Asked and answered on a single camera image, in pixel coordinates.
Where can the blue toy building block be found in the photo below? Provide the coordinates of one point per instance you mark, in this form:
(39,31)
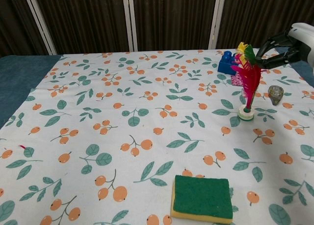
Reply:
(224,65)

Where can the dark folding screen white frames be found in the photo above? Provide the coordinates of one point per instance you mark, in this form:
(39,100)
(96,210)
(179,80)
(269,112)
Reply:
(171,13)

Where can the floral print white tablecloth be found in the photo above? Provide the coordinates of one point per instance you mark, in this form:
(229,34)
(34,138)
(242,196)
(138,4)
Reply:
(147,112)

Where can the pink patterned square pad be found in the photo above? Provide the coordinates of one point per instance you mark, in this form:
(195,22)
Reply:
(236,80)

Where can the feather shuttlecock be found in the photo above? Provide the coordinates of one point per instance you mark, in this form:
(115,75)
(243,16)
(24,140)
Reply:
(245,114)

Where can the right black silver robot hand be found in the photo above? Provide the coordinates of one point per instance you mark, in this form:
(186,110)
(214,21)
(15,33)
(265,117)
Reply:
(303,43)

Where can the green yellow scrub sponge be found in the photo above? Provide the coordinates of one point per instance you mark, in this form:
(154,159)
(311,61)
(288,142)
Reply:
(201,195)

